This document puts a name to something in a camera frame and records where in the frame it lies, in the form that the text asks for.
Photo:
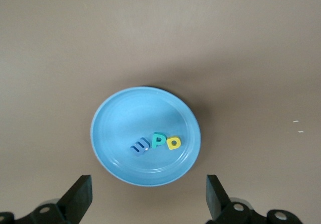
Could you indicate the brown table cover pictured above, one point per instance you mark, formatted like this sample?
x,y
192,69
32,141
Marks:
x,y
160,33

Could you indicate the blue plate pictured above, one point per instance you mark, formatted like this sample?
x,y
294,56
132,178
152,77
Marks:
x,y
130,118

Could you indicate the blue foam letter m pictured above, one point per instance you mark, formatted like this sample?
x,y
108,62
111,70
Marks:
x,y
139,148

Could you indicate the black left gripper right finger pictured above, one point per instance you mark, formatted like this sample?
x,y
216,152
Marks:
x,y
223,209

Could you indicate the yellow foam letter o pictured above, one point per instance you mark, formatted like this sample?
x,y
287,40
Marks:
x,y
169,144

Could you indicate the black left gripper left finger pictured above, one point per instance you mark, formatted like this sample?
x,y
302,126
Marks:
x,y
72,206

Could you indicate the teal foam letter p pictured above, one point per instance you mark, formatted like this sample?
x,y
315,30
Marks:
x,y
154,146

